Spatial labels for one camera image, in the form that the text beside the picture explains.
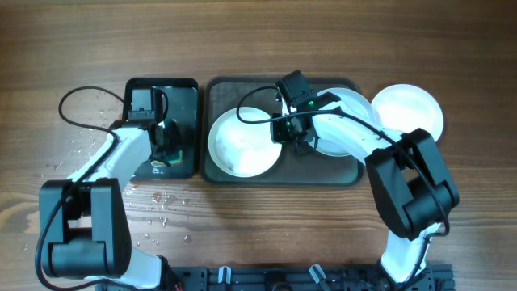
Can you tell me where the white plate stained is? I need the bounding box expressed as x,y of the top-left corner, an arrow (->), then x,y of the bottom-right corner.
309,87 -> 376,157
208,107 -> 282,178
371,84 -> 444,141

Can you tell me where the white plate front stained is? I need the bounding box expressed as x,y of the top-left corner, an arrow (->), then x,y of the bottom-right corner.
371,84 -> 444,141

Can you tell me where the green yellow sponge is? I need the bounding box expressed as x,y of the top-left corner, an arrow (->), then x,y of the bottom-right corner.
151,150 -> 183,167

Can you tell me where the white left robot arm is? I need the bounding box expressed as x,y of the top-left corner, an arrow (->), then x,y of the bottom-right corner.
35,87 -> 183,290

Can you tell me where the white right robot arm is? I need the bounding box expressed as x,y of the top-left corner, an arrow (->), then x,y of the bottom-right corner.
272,70 -> 460,288

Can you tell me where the large dark plate tray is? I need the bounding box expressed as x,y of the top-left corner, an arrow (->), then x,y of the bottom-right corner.
200,76 -> 364,188

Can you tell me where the small dark sponge tray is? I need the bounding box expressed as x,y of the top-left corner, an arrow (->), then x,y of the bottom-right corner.
113,78 -> 200,180

